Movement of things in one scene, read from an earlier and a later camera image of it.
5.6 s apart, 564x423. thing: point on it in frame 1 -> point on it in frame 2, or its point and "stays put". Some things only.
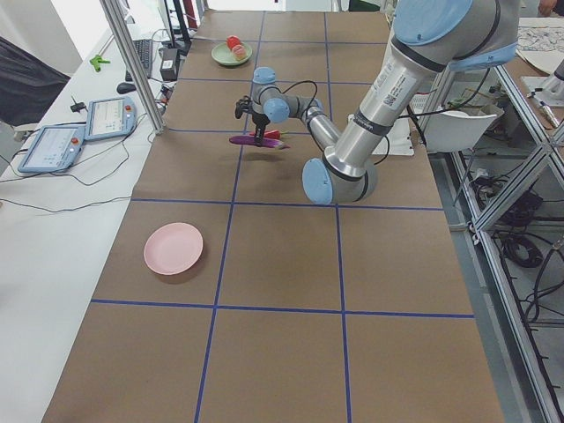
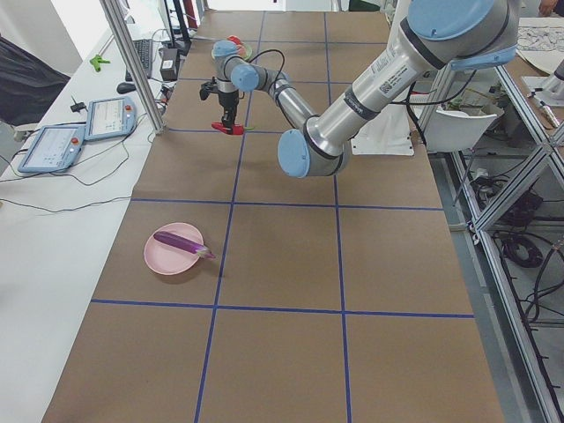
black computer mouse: x=125 y=87 stays put
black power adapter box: x=169 y=64 stays put
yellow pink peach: x=239 y=52 stays put
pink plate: x=172 y=248 stays put
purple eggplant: x=249 y=140 -> x=184 y=244
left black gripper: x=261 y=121 -> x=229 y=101
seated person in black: x=28 y=84 stays put
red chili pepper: x=270 y=134 -> x=232 y=129
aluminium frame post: x=112 y=8 stays put
